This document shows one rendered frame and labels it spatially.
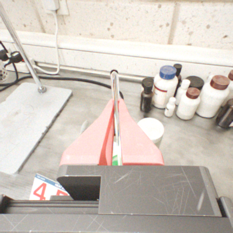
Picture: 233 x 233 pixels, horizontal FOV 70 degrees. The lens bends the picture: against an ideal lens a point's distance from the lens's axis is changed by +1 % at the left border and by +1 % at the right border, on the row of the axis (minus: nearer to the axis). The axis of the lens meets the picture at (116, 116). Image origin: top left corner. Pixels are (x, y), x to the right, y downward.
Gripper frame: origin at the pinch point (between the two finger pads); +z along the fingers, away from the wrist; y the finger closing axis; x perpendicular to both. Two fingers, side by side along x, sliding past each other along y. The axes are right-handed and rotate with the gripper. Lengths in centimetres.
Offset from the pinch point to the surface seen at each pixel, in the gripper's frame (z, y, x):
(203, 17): 38.9, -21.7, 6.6
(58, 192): -0.3, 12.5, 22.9
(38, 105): 25.8, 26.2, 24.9
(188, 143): 12.5, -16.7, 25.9
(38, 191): 0.2, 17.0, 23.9
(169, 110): 21.1, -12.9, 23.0
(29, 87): 35, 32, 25
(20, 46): 31.9, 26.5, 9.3
